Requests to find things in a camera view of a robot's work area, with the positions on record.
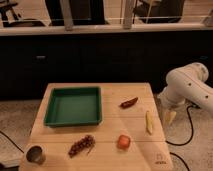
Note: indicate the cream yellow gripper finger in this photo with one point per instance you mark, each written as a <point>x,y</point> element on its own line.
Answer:
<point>169,117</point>

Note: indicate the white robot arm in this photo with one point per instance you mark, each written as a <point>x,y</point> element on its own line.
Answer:
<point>186,83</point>

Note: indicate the dark red chili pepper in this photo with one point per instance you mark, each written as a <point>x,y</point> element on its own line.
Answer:
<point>129,103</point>

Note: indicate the green plastic tray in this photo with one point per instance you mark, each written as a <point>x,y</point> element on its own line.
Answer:
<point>74,106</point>

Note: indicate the yellow corn cob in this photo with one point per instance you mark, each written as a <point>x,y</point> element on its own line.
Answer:
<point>149,123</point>

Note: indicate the dark purple grape bunch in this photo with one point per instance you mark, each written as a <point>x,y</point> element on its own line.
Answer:
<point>87,142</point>

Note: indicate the small metal cup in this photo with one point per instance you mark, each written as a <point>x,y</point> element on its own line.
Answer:
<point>35,154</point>

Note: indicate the wooden railing post right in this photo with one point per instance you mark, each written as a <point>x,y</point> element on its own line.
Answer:
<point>128,12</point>

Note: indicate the wooden railing post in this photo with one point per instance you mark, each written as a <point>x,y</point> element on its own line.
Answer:
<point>128,12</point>
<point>67,15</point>

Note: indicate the dark cabinet with handle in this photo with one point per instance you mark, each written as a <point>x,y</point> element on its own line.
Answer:
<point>29,63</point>

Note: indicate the wooden railing post left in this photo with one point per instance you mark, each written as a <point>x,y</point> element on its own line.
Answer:
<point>67,15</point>

